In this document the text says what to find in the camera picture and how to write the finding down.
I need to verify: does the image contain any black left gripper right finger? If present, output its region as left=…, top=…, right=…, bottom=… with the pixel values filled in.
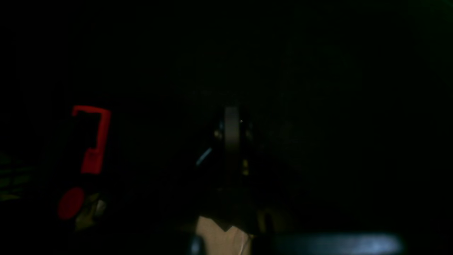
left=232, top=106, right=282, bottom=236

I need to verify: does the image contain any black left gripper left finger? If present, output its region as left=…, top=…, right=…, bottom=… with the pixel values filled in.
left=172, top=106, right=234, bottom=248

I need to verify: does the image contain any red black clamp bottom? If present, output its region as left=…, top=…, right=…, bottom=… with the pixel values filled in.
left=55, top=105, right=111, bottom=232

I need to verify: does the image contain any black table cloth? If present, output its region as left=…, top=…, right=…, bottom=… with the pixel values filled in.
left=1, top=0, right=452, bottom=255

